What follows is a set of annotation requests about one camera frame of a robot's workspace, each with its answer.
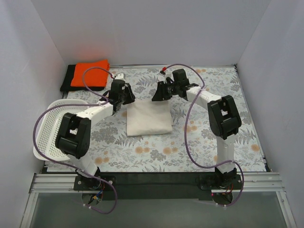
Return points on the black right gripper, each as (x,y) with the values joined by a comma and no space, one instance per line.
(165,88)

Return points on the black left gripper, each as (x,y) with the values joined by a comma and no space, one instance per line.
(126,92)

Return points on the cream white t shirt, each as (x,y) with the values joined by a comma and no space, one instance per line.
(146,117)

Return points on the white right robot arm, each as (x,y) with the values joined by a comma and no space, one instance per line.
(224,120)

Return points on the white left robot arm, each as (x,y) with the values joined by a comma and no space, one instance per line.
(74,135)

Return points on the orange folded t shirt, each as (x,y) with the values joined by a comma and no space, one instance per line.
(94,77)

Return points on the floral patterned table cloth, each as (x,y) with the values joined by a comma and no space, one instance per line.
(191,146)

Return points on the black folded t shirt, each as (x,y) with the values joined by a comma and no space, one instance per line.
(66,85)

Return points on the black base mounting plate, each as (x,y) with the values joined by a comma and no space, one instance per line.
(158,193)

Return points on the white plastic laundry basket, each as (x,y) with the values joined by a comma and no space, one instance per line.
(50,125)

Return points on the aluminium front frame rail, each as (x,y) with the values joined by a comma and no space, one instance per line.
(250,182)

